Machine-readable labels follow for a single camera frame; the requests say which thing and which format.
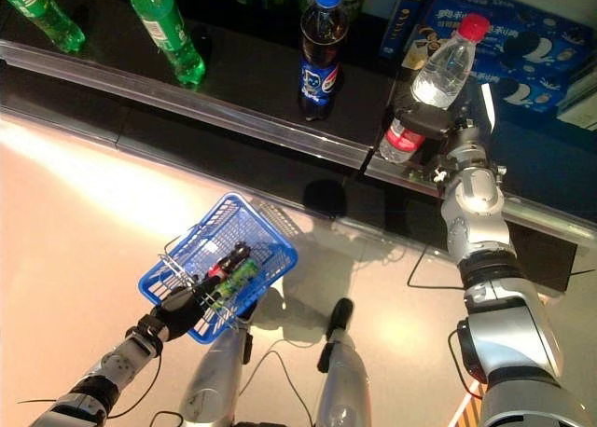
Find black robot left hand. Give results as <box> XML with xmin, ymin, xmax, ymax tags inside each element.
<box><xmin>151</xmin><ymin>277</ymin><xmax>220</xmax><ymax>344</ymax></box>

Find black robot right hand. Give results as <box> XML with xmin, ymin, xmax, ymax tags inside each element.
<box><xmin>394</xmin><ymin>84</ymin><xmax>487</xmax><ymax>142</ymax></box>

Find clear water bottle red cap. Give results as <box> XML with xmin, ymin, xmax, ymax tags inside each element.
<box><xmin>378</xmin><ymin>12</ymin><xmax>491</xmax><ymax>163</ymax></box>

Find blue plastic shopping basket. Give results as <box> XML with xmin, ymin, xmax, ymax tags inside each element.
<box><xmin>137</xmin><ymin>192</ymin><xmax>299</xmax><ymax>345</ymax></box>

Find silver robot left leg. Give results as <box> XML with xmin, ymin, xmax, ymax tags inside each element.
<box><xmin>179</xmin><ymin>314</ymin><xmax>256</xmax><ymax>426</ymax></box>

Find silver robot leg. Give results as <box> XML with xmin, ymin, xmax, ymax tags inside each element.
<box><xmin>179</xmin><ymin>314</ymin><xmax>256</xmax><ymax>426</ymax></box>
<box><xmin>316</xmin><ymin>298</ymin><xmax>374</xmax><ymax>427</ymax></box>

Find dark cola bottle blue label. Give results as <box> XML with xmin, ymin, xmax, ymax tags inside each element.
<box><xmin>298</xmin><ymin>0</ymin><xmax>350</xmax><ymax>122</ymax></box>

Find large blue cookie box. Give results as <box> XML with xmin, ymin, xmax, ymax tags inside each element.
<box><xmin>403</xmin><ymin>0</ymin><xmax>593</xmax><ymax>116</ymax></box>

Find silver robot right leg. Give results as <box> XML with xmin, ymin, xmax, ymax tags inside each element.
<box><xmin>316</xmin><ymin>298</ymin><xmax>374</xmax><ymax>427</ymax></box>

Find green soda bottle yellow cap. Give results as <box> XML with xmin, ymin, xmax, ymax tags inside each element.
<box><xmin>0</xmin><ymin>0</ymin><xmax>87</xmax><ymax>54</ymax></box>

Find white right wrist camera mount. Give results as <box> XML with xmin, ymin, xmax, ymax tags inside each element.
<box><xmin>479</xmin><ymin>84</ymin><xmax>496</xmax><ymax>134</ymax></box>

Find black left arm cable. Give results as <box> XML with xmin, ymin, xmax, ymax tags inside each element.
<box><xmin>109</xmin><ymin>351</ymin><xmax>164</xmax><ymax>421</ymax></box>

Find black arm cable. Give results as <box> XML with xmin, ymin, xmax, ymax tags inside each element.
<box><xmin>407</xmin><ymin>244</ymin><xmax>467</xmax><ymax>291</ymax></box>
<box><xmin>109</xmin><ymin>351</ymin><xmax>164</xmax><ymax>421</ymax></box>

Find black shelf board clear rail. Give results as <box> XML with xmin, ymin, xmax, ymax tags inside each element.
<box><xmin>368</xmin><ymin>62</ymin><xmax>597</xmax><ymax>241</ymax></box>
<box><xmin>0</xmin><ymin>0</ymin><xmax>402</xmax><ymax>170</ymax></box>

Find grey robot tether cable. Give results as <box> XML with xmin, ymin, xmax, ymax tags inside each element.
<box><xmin>232</xmin><ymin>337</ymin><xmax>313</xmax><ymax>427</ymax></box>

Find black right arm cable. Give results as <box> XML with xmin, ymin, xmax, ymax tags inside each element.
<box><xmin>407</xmin><ymin>244</ymin><xmax>467</xmax><ymax>291</ymax></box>

